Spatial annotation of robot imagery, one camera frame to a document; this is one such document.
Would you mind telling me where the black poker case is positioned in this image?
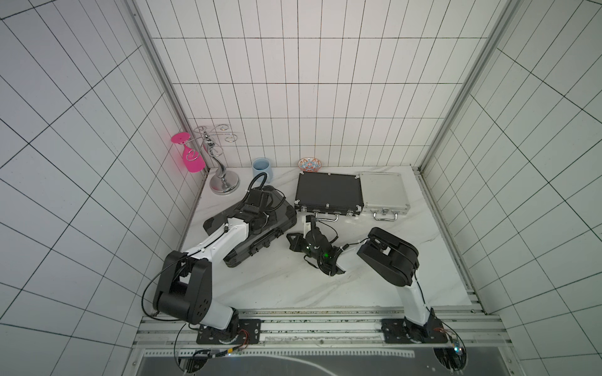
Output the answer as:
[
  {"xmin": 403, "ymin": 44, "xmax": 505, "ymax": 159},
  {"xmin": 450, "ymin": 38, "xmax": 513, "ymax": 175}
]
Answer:
[
  {"xmin": 203, "ymin": 186, "xmax": 297, "ymax": 268},
  {"xmin": 294, "ymin": 172, "xmax": 365, "ymax": 216}
]

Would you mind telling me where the silver poker case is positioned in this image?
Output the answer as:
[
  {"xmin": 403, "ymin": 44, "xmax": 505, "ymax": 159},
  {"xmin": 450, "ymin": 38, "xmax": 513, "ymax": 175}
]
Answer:
[{"xmin": 360, "ymin": 172, "xmax": 411, "ymax": 222}]

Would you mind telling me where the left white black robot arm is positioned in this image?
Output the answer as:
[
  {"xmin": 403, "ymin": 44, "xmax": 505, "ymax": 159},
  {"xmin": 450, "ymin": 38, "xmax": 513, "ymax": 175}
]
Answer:
[{"xmin": 152, "ymin": 172, "xmax": 296, "ymax": 338}]

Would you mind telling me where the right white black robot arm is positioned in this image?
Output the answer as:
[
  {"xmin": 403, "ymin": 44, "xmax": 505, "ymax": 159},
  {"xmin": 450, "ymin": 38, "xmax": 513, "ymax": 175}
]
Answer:
[{"xmin": 286, "ymin": 215, "xmax": 436, "ymax": 336}]

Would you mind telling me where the light blue mug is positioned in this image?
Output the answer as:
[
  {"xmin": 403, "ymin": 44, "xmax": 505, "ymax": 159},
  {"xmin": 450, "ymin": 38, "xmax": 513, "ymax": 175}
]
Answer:
[{"xmin": 252, "ymin": 158, "xmax": 273, "ymax": 183}]

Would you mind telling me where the colourful patterned bowl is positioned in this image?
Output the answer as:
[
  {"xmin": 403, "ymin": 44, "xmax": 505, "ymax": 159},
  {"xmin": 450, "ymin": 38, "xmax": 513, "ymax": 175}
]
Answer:
[{"xmin": 298, "ymin": 158, "xmax": 322, "ymax": 172}]

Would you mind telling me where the pink wine glass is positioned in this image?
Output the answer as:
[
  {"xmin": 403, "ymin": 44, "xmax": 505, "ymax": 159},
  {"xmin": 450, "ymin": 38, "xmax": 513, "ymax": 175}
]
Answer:
[{"xmin": 171, "ymin": 133, "xmax": 206, "ymax": 173}]

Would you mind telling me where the silver wire glass holder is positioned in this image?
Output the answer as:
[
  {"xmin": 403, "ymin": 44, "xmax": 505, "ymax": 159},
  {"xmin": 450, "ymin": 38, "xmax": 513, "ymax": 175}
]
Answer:
[{"xmin": 193, "ymin": 124, "xmax": 240, "ymax": 195}]

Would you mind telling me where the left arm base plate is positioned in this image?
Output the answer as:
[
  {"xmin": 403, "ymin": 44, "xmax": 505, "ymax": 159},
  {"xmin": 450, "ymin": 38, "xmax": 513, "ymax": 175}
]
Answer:
[{"xmin": 196, "ymin": 319, "xmax": 262, "ymax": 346}]

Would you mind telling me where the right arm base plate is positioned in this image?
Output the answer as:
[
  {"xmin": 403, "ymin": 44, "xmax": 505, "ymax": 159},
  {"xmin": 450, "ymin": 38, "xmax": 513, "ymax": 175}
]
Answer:
[{"xmin": 381, "ymin": 318, "xmax": 448, "ymax": 345}]

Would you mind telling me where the aluminium mounting rail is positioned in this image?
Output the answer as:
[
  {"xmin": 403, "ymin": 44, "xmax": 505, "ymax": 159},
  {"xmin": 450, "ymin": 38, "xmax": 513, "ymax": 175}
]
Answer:
[{"xmin": 133, "ymin": 309, "xmax": 511, "ymax": 351}]

